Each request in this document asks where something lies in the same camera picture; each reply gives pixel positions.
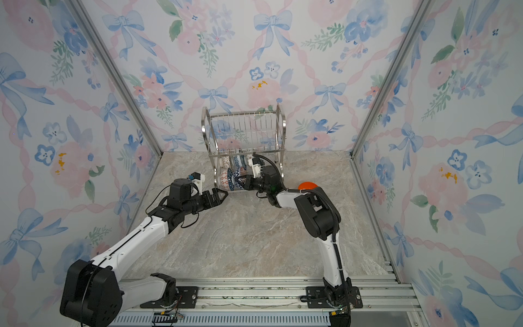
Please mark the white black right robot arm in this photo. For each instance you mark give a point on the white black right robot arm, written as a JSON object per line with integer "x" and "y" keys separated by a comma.
{"x": 321, "y": 220}

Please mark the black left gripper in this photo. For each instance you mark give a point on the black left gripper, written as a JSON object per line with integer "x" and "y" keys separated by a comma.
{"x": 210, "y": 199}

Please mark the red geometric pattern bowl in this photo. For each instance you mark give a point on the red geometric pattern bowl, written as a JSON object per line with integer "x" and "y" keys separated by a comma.
{"x": 224, "y": 180}

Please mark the aluminium corner post left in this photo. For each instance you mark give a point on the aluminium corner post left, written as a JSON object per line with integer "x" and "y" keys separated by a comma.
{"x": 80, "y": 13}

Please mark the maroon white pattern bowl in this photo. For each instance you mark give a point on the maroon white pattern bowl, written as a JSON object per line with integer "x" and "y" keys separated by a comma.
{"x": 226, "y": 162}

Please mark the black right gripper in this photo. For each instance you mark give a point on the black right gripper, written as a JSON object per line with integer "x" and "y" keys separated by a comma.
{"x": 249, "y": 184}

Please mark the aluminium corner post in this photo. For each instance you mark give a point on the aluminium corner post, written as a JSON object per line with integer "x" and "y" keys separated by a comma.
{"x": 80, "y": 13}
{"x": 419, "y": 18}

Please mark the steel wire dish rack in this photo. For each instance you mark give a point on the steel wire dish rack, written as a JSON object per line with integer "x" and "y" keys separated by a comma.
{"x": 261, "y": 132}

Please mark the blue floral bowl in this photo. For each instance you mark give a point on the blue floral bowl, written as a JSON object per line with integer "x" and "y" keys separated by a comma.
{"x": 238, "y": 161}

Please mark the aluminium corner post right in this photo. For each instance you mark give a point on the aluminium corner post right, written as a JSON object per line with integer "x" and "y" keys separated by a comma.
{"x": 419, "y": 18}

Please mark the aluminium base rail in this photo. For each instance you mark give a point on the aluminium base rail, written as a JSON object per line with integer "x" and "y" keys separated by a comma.
{"x": 377, "y": 301}

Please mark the orange plastic bowl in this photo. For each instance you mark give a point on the orange plastic bowl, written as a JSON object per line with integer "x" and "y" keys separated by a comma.
{"x": 307, "y": 186}

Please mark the blue geometric pattern bowl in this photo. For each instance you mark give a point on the blue geometric pattern bowl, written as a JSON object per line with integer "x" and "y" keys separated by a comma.
{"x": 236, "y": 179}

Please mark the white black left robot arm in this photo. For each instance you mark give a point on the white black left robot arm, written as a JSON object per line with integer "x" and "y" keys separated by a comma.
{"x": 94, "y": 292}

